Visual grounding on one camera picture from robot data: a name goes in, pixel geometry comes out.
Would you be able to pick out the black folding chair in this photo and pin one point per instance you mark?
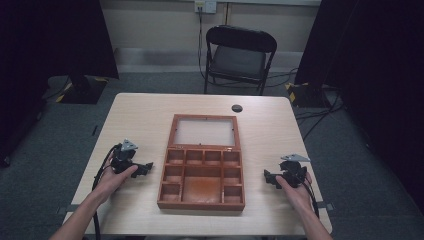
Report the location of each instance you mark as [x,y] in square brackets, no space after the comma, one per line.
[240,58]

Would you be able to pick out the white wall socket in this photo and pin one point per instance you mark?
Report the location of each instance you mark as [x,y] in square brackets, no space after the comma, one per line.
[205,6]

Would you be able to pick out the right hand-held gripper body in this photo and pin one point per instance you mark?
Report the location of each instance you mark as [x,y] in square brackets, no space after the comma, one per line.
[293,171]

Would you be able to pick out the black stand base yellow tape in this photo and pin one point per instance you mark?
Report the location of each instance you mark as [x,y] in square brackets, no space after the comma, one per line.
[81,90]
[306,95]

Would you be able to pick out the brown wooden compartment box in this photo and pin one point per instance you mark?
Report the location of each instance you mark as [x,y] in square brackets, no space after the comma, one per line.
[202,173]

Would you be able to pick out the black round table grommet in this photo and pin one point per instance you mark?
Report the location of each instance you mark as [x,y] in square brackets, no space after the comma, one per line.
[237,108]

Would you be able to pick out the person's right hand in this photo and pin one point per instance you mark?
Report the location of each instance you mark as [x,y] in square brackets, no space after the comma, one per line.
[296,195]

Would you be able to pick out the person's left hand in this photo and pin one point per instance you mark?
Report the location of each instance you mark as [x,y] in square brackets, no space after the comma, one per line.
[111,181]

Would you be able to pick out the black curtain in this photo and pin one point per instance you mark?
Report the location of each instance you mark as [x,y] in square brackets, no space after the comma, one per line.
[373,66]
[43,50]

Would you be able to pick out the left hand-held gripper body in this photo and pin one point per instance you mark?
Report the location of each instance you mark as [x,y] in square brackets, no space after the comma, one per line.
[122,156]

